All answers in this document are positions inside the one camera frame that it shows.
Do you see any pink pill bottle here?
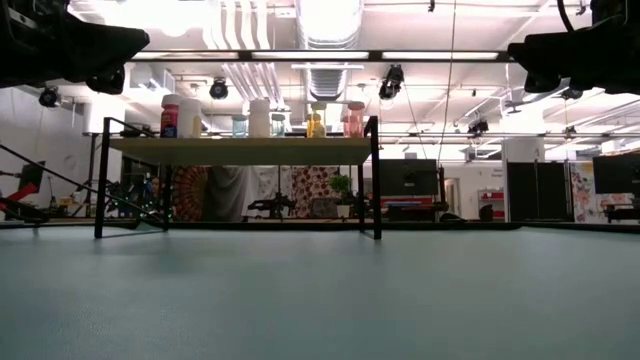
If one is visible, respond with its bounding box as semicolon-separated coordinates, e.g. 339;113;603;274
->
348;101;366;139

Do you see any white column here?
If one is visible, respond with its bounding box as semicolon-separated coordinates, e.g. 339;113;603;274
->
501;135;546;164

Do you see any overhead LED light bar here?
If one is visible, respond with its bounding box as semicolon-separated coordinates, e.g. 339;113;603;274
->
130;48;512;64

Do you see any wooden shelf board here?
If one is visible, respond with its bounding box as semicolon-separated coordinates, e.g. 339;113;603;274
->
93;115;384;241

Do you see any yellow pill bottle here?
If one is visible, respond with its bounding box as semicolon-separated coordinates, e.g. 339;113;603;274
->
310;102;329;139

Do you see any orange mandala cloth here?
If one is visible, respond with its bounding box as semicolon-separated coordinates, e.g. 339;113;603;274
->
171;166;210;223

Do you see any green table mat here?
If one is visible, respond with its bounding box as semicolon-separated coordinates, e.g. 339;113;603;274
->
0;227;640;360

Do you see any silver spiral air duct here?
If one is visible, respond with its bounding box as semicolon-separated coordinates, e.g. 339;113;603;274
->
293;0;365;102

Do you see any floral curtain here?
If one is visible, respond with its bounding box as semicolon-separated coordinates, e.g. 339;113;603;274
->
569;161;632;224

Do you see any black computer monitor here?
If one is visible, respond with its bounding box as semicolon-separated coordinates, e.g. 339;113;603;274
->
378;158;440;198
592;151;640;197

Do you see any white pill bottle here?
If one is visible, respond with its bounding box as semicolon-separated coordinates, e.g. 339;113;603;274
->
248;98;272;139
178;97;204;139

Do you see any red floral cloth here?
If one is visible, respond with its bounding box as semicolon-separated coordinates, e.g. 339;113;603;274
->
291;166;342;220

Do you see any grey cloth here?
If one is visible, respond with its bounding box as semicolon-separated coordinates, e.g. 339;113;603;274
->
206;166;254;223

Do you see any red storage shelf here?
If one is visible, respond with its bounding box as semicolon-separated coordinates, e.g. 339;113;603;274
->
476;188;506;221

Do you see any large red-labelled pill bottle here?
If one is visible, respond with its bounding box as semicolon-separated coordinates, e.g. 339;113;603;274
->
160;93;182;139

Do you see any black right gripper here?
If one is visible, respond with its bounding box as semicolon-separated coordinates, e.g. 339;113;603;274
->
507;0;640;96

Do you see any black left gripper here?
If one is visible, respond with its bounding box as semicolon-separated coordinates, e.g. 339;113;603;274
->
0;0;151;96

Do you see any black aluminium rig frame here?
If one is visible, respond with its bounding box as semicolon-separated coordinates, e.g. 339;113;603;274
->
0;142;640;232

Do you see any green potted plant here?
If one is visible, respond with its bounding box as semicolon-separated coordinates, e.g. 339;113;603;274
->
328;173;355;220

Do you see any black overhead camera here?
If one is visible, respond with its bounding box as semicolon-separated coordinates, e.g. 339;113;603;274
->
377;63;406;101

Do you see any black partition panel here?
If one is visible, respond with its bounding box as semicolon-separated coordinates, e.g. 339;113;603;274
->
506;160;572;223

